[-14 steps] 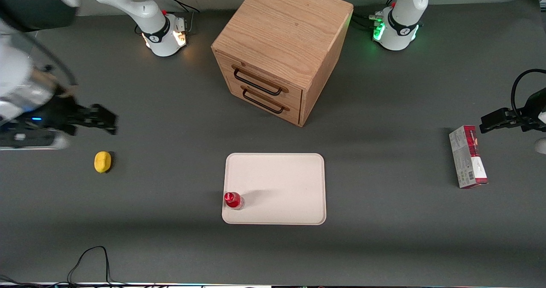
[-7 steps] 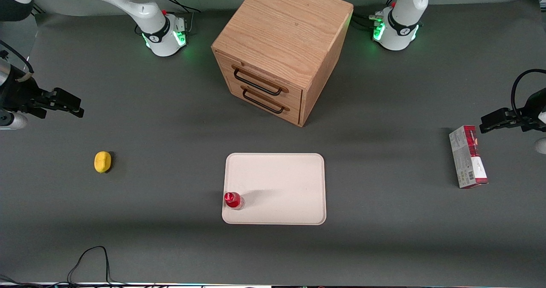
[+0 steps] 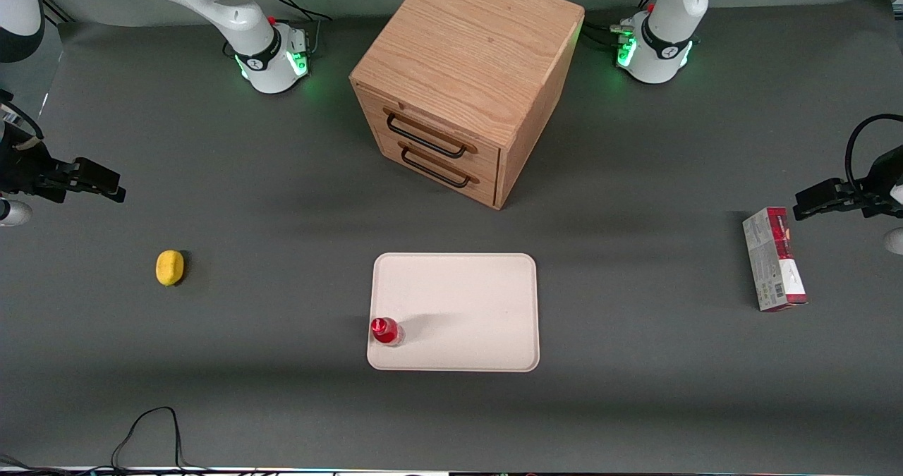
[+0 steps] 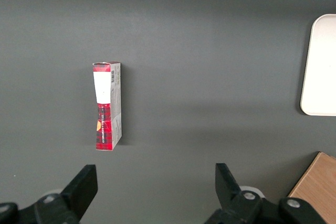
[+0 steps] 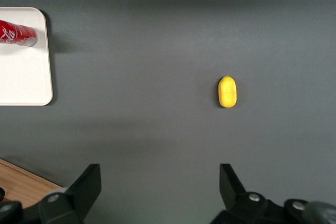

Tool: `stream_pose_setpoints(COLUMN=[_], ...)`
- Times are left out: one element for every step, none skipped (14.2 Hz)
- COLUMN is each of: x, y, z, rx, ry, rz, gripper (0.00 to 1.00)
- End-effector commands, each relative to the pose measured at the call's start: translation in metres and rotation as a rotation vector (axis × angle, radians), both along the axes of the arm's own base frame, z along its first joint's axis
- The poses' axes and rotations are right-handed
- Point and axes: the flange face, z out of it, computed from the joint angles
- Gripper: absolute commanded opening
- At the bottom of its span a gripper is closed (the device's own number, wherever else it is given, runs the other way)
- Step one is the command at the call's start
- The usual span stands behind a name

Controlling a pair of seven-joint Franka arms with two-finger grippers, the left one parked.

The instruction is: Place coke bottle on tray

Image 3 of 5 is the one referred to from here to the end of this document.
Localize yellow lemon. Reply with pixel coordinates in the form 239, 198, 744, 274
155, 250, 186, 287

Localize black base cables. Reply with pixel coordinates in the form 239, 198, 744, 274
580, 0, 660, 52
267, 0, 332, 57

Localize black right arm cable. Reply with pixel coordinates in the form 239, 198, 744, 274
0, 90, 44, 142

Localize red coke bottle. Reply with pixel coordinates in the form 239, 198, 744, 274
370, 317, 405, 347

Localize grey and red carton box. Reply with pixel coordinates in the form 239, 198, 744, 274
742, 207, 808, 312

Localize black right base cables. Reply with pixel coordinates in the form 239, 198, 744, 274
267, 0, 332, 57

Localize black drawer handle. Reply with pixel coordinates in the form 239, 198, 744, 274
383, 107, 478, 159
399, 142, 480, 189

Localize black left base cables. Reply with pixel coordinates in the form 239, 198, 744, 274
580, 0, 660, 52

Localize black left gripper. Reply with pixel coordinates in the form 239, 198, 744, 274
793, 147, 903, 221

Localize thin black edge cable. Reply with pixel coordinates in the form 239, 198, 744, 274
0, 453, 114, 475

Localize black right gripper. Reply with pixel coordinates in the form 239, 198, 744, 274
0, 138, 128, 204

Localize wooden drawer cabinet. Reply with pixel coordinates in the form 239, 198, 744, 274
349, 0, 586, 211

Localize black looped table cable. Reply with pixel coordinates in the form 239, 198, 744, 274
111, 406, 212, 474

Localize beige rectangular tray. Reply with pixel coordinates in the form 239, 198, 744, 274
367, 252, 540, 373

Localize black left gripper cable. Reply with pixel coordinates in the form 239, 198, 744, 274
845, 114, 903, 195

